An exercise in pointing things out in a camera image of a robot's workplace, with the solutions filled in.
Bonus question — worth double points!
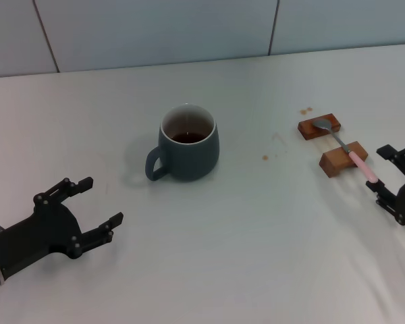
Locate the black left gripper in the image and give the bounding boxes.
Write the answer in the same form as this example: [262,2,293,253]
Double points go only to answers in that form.
[0,176,124,277]

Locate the flat brown wooden block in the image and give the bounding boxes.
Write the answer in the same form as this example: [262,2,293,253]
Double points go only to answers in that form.
[297,113,342,141]

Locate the pink handled metal spoon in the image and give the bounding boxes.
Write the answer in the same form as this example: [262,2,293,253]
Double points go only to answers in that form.
[312,119,379,184]

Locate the notched brown wooden block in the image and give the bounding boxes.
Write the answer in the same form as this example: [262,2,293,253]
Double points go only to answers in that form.
[319,140,369,178]

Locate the grey ceramic cup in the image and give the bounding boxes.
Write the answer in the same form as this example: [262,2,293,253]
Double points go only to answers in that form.
[144,103,220,182]

